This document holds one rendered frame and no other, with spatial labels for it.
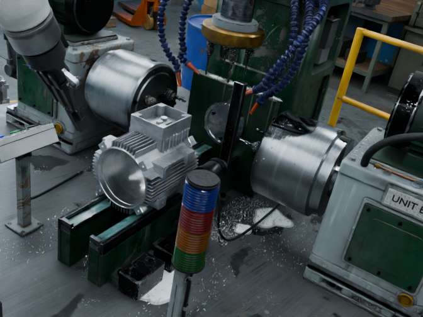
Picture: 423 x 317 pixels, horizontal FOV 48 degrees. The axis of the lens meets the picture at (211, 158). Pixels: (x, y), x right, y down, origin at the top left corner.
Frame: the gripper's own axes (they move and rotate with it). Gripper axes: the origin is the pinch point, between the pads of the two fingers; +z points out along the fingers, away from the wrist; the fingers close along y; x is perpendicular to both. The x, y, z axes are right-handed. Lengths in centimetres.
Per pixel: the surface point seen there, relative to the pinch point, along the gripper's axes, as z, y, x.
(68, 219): 22.0, -0.2, 14.6
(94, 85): 27.1, 30.3, -25.3
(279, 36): 25, -11, -68
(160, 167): 15.4, -14.8, -5.3
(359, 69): 322, 57, -371
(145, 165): 12.6, -13.0, -2.9
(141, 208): 23.3, -13.2, 2.9
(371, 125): 293, 6, -276
